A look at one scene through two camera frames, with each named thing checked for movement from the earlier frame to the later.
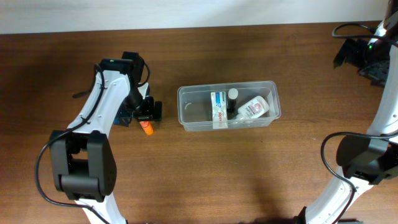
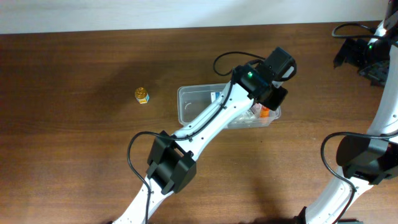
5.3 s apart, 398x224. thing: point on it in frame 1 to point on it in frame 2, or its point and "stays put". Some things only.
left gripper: [148, 113] to [273, 100]
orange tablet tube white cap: [147, 127] to [264, 112]
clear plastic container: [228, 106] stays put
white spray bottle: [256, 107] stays put
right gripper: [356, 47] stays put
